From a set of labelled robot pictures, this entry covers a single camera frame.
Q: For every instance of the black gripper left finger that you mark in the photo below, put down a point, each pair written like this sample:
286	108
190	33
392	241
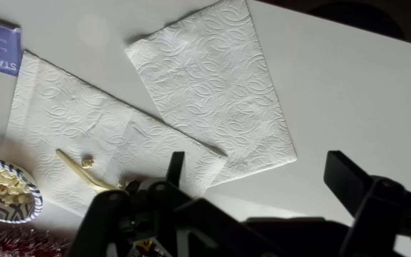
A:
176	165

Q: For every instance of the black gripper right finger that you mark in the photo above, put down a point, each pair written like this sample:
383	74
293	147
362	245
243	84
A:
350	182

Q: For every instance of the small white food piece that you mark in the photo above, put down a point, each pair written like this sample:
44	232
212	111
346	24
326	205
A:
88	161

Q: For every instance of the white plastic fork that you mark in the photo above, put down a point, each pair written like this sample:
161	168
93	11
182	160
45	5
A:
79	168

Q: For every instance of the white paper napkin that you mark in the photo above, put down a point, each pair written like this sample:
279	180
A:
96	123
215	85

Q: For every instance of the blue patterned small bowl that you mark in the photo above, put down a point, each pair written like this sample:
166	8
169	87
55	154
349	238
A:
29	211

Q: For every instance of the red tinsel garland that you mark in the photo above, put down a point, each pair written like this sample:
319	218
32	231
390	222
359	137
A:
21	240

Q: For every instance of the white food pieces pile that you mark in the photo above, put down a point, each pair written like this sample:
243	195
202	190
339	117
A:
1	184

